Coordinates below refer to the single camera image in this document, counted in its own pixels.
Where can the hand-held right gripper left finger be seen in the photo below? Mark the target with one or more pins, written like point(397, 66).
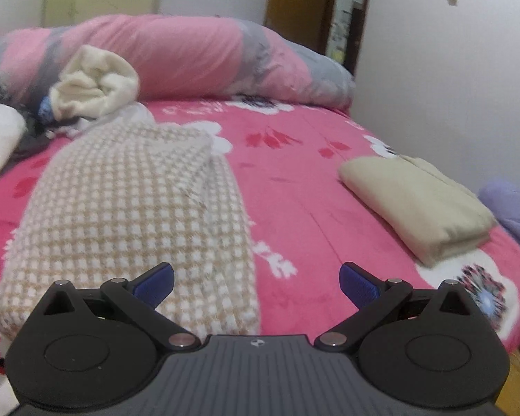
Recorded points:
point(156, 284)

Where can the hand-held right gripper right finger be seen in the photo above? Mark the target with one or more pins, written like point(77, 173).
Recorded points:
point(357, 284)

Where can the beige white checked knit sweater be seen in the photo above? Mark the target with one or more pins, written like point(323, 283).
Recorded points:
point(125, 208)

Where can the folded beige garment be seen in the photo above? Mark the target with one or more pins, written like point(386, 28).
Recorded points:
point(416, 203)

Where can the pink floral bed blanket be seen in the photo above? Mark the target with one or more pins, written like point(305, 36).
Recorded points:
point(286, 182)

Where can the purple cloth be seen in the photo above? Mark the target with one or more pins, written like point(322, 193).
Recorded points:
point(511, 212)

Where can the thin white garment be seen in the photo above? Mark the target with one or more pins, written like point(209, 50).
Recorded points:
point(130, 115)

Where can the dark grey garment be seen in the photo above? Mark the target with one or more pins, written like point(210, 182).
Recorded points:
point(34, 138)

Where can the blue cloth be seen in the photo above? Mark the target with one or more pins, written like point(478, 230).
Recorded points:
point(46, 108)

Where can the cream fleece garment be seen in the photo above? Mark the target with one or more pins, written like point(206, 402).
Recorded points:
point(99, 78)

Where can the pink grey rolled quilt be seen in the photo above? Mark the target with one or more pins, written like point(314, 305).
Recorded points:
point(190, 56)

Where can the brown wooden door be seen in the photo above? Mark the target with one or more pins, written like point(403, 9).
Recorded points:
point(299, 4)

